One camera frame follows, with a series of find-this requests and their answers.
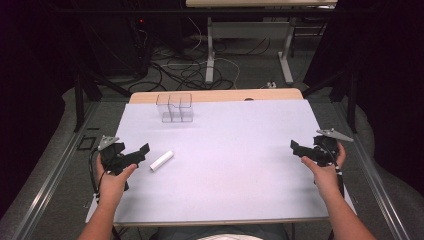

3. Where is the clear acrylic compartment organizer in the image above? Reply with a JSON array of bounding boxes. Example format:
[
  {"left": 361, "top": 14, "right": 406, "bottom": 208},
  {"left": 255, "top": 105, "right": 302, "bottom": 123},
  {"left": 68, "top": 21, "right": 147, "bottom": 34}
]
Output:
[{"left": 155, "top": 92, "right": 195, "bottom": 124}]

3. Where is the white desk with metal legs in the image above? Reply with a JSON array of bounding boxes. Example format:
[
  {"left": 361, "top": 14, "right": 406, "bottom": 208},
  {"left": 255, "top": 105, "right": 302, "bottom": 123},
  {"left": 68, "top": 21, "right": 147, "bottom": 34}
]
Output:
[{"left": 185, "top": 0, "right": 338, "bottom": 86}]

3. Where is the white cylindrical tube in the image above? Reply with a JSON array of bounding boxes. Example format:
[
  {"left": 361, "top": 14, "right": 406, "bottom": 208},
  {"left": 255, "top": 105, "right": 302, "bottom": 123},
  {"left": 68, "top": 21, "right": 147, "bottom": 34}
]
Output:
[{"left": 149, "top": 149, "right": 175, "bottom": 172}]

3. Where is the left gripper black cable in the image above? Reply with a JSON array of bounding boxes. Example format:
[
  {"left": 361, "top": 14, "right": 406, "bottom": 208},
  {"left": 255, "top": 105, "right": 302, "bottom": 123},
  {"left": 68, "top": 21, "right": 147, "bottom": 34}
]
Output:
[{"left": 87, "top": 149, "right": 108, "bottom": 203}]

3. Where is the black metal stand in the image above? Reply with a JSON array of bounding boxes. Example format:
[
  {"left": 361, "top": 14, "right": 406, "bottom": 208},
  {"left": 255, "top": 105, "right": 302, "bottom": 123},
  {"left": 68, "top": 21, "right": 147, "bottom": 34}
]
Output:
[
  {"left": 73, "top": 68, "right": 132, "bottom": 133},
  {"left": 301, "top": 64, "right": 358, "bottom": 135}
]

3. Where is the person's left hand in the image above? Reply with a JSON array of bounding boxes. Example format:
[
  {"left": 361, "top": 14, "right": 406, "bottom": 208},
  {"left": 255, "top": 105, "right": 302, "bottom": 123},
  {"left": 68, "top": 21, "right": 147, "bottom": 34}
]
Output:
[{"left": 95, "top": 154, "right": 139, "bottom": 202}]

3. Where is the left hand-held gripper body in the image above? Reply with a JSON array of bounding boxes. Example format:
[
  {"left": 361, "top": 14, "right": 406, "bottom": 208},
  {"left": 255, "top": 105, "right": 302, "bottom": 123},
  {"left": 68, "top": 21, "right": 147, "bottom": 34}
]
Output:
[{"left": 97, "top": 134, "right": 141, "bottom": 176}]

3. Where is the person's right hand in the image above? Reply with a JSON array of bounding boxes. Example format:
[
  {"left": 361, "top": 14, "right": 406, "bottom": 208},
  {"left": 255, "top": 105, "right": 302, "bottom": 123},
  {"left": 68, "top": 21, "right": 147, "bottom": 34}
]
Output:
[{"left": 300, "top": 141, "right": 347, "bottom": 201}]

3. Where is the white table mat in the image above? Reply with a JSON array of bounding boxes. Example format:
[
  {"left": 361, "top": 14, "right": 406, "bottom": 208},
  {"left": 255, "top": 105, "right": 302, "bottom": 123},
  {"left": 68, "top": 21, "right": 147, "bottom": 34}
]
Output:
[{"left": 85, "top": 99, "right": 358, "bottom": 225}]

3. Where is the white floor cable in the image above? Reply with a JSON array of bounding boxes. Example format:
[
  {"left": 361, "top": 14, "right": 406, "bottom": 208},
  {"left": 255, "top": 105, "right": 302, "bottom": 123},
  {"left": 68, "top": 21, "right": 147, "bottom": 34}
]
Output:
[{"left": 186, "top": 16, "right": 242, "bottom": 90}]

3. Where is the black computer tower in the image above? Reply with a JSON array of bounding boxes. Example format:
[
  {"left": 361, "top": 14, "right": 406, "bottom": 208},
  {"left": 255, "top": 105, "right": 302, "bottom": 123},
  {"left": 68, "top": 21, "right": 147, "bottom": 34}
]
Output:
[{"left": 125, "top": 15, "right": 155, "bottom": 78}]

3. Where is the tangle of black floor cables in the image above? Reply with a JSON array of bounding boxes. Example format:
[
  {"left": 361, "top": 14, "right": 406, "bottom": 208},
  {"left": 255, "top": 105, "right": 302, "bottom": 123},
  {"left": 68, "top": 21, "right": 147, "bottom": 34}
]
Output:
[{"left": 127, "top": 33, "right": 272, "bottom": 93}]

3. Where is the aluminium floor rail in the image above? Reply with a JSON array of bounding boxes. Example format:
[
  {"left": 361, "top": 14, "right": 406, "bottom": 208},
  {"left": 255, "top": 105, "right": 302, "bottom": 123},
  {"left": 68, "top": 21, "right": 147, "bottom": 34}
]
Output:
[
  {"left": 12, "top": 101, "right": 102, "bottom": 240},
  {"left": 333, "top": 101, "right": 412, "bottom": 240}
]

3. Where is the person's grey clothing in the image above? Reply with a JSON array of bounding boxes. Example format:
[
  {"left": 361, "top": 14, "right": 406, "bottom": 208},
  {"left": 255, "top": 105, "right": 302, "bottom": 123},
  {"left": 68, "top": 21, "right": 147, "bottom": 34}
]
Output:
[{"left": 149, "top": 223, "right": 292, "bottom": 240}]

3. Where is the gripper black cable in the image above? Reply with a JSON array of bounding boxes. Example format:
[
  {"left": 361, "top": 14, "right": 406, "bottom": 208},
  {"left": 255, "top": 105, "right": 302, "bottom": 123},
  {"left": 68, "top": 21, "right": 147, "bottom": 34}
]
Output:
[
  {"left": 87, "top": 149, "right": 108, "bottom": 203},
  {"left": 319, "top": 143, "right": 346, "bottom": 198}
]

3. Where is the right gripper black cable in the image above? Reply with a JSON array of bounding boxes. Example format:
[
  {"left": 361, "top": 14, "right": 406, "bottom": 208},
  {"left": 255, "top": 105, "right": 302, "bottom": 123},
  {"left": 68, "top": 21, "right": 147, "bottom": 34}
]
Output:
[{"left": 319, "top": 143, "right": 346, "bottom": 198}]

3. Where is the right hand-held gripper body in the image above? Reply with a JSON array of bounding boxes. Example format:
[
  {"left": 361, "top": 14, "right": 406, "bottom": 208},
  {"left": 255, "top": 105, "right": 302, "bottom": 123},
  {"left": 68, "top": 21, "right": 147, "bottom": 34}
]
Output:
[{"left": 299, "top": 128, "right": 355, "bottom": 168}]

